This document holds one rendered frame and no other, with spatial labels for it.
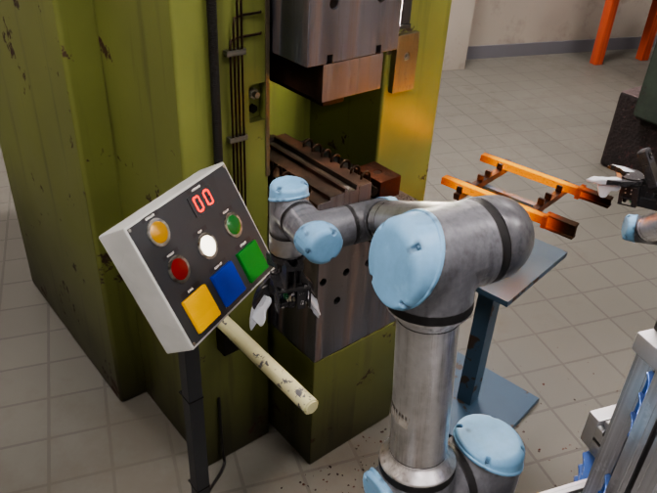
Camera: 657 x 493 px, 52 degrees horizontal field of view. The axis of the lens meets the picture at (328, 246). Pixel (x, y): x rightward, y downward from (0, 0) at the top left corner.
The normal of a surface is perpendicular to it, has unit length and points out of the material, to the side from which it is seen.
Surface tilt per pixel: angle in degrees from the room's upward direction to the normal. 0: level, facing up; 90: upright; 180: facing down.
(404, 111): 90
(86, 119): 90
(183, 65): 90
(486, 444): 7
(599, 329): 0
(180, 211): 60
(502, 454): 7
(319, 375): 90
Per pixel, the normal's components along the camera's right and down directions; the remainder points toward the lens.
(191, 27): 0.63, 0.44
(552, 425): 0.04, -0.84
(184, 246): 0.80, -0.18
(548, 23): 0.33, 0.52
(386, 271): -0.88, 0.09
